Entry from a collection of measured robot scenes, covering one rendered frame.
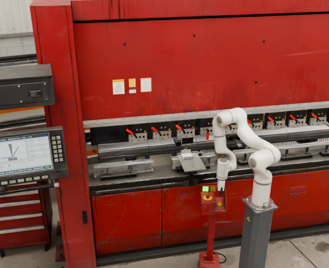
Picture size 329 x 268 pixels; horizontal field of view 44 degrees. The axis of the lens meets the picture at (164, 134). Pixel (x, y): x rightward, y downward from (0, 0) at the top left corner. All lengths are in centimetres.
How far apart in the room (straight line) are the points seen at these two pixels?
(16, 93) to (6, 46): 451
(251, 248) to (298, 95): 135
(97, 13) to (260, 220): 182
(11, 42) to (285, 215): 495
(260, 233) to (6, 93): 192
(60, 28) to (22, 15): 420
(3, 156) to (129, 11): 128
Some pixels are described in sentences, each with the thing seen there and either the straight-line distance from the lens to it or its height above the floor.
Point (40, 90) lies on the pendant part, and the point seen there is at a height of 185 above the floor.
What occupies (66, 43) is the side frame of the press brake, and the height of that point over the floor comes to 206.
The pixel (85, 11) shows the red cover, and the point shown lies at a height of 222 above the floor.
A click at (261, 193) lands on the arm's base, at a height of 112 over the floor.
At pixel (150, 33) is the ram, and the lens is 303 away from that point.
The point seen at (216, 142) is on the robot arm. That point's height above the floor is 130.
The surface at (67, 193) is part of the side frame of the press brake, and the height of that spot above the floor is 89.
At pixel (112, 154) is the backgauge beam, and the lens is 365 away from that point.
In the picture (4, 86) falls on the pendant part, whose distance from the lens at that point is 255.
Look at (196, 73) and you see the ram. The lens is 319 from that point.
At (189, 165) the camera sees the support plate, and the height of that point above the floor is 100.
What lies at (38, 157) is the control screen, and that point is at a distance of 271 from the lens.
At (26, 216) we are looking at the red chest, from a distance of 383.
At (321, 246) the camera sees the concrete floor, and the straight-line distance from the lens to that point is 432.
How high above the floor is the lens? 269
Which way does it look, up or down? 26 degrees down
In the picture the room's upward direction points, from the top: straight up
